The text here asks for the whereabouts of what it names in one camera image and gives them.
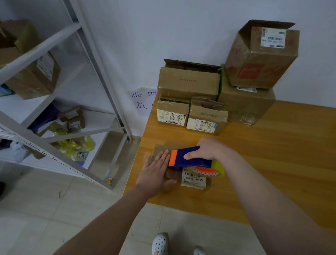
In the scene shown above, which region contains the person's right hand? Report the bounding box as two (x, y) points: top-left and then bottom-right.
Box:
(184, 137), (234, 161)

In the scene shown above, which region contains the blue orange tape dispenser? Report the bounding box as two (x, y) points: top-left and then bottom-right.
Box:
(168, 146), (226, 178)

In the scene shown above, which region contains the large worn shelf carton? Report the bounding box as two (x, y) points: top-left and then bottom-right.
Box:
(0, 19), (61, 101)

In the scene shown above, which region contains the box barcode label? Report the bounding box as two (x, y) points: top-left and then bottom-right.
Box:
(149, 144), (214, 190)

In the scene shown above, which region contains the person's left hand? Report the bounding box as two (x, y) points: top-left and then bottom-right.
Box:
(135, 149), (179, 199)

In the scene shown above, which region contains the yellow plastic bag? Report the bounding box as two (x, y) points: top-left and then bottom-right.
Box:
(50, 131), (96, 161)

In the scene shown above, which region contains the person's left forearm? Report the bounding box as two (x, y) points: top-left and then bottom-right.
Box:
(52, 186), (150, 255)

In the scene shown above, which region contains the grey metal shelf rack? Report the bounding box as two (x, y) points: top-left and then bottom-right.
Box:
(0, 0), (134, 191)

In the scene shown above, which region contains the person's right forearm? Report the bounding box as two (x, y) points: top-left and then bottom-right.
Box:
(220, 147), (336, 255)

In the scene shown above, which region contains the white plastic bag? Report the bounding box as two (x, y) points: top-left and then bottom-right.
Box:
(0, 139), (29, 164)

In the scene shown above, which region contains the wooden table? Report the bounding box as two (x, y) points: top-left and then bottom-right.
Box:
(123, 95), (336, 232)

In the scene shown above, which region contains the stack of cardboard boxes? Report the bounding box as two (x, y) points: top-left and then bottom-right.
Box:
(156, 20), (301, 135)

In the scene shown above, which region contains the white paper wall sign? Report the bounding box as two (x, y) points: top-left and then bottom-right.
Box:
(130, 87), (157, 117)

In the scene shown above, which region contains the dark blue bag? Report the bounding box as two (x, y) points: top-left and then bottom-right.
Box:
(29, 104), (61, 133)

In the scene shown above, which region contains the small open carton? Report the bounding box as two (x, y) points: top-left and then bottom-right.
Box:
(57, 106), (86, 130)

